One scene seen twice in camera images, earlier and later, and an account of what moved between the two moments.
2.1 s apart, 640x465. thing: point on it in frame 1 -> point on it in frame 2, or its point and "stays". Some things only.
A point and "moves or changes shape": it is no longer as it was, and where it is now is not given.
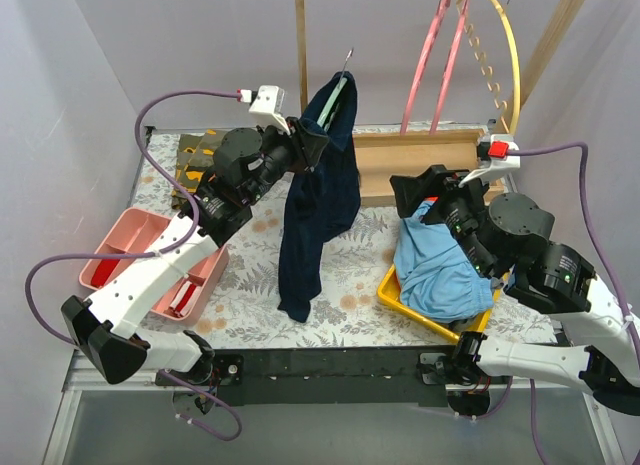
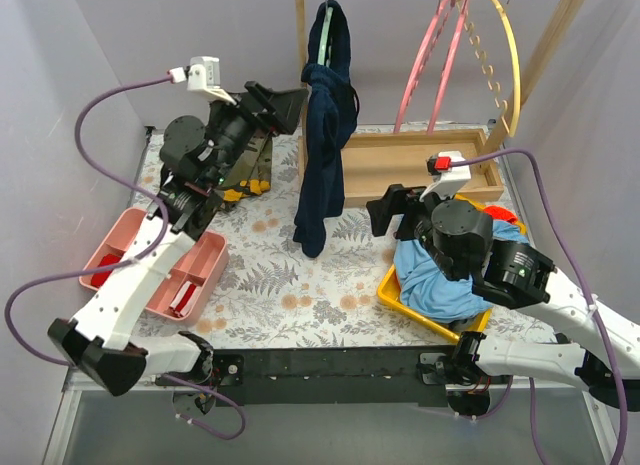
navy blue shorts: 321,201 moves or changes shape
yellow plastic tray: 389,291 stays
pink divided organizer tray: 138,231 stays
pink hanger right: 448,64 stays
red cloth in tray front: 103,272 stays
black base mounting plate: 322,376 stays
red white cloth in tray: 185,297 stays
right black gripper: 435,195 -> 405,211
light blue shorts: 436,278 stays
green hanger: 340,87 -> 325,35
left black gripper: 301,148 -> 261,106
